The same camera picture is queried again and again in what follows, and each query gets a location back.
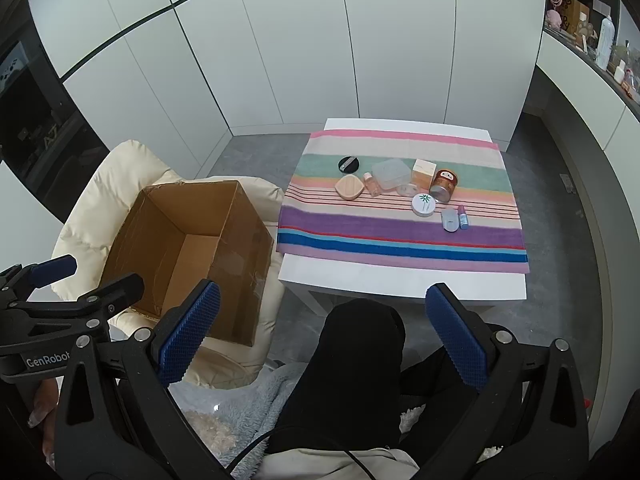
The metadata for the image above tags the white round compact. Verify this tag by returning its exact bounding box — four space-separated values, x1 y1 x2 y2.
411 193 438 218

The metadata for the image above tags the brown jar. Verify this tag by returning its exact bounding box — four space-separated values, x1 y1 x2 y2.
429 169 457 203

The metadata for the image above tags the wooden paw ornament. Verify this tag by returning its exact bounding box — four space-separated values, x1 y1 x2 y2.
575 19 598 51

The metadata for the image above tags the cream padded chair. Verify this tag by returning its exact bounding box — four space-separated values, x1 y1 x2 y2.
50 139 286 391

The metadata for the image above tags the peach powder puff case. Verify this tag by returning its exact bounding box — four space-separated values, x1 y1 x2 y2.
334 174 366 202

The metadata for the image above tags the brown cardboard box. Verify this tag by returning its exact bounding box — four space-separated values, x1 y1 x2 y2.
100 180 275 348

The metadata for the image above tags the black cable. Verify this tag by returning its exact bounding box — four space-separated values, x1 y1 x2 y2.
220 425 376 480

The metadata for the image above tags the beige top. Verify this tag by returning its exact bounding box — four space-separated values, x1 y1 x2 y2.
260 447 421 480

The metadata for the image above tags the clear plastic box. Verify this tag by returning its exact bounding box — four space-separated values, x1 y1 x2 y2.
371 158 413 187

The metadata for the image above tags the white sideboard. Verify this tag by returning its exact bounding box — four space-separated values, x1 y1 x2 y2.
505 30 640 341

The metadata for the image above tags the person's left hand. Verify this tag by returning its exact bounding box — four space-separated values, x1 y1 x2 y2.
27 377 63 461

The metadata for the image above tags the brown printed box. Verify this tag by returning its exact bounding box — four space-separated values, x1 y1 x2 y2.
560 0 592 36

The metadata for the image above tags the tall white bottle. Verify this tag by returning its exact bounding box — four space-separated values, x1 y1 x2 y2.
595 16 616 72

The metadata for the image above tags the striped colourful towel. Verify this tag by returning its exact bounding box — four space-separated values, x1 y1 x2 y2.
276 129 530 276

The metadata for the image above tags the pale blue fluffy blanket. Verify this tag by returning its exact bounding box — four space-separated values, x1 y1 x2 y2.
167 360 321 480

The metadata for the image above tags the dark glass cabinet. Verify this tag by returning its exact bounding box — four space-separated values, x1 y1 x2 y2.
0 25 111 211

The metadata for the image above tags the beige carton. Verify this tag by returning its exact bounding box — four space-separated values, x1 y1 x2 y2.
411 158 437 187

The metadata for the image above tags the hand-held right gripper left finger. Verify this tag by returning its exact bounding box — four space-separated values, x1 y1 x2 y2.
54 280 236 480

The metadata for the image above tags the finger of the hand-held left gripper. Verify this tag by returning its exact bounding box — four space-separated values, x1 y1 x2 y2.
5 254 78 288
15 273 145 341

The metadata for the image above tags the cream shaggy rug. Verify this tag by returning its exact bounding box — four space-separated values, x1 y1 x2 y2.
182 407 241 461

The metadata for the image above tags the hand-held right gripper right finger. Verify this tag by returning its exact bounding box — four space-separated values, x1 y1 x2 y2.
425 282 591 480

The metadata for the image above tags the white low table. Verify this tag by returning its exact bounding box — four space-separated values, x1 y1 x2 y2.
277 118 528 317

